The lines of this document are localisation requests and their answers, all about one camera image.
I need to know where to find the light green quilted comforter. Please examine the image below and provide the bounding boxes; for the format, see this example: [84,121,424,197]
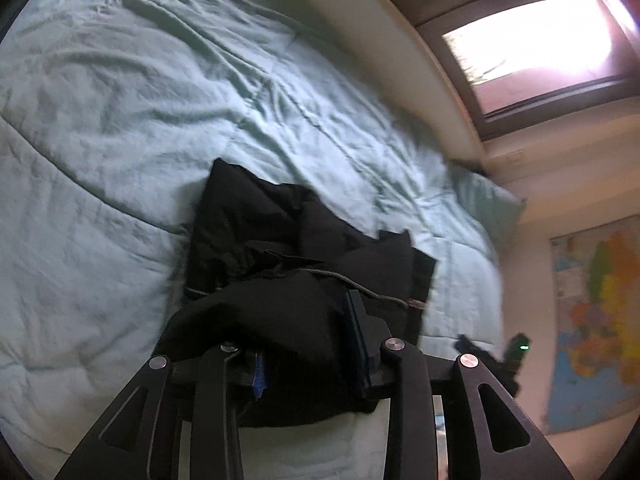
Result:
[1,0,503,479]

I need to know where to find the light green pillow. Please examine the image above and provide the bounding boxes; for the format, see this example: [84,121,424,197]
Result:
[449,165,526,252]

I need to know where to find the black pants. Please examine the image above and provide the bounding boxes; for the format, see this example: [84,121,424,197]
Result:
[156,159,436,427]

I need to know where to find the colourful wall map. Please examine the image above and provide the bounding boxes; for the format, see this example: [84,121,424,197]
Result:
[544,216,639,434]

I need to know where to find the dark framed window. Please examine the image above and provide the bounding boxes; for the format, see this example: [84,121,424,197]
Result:
[390,0,639,141]

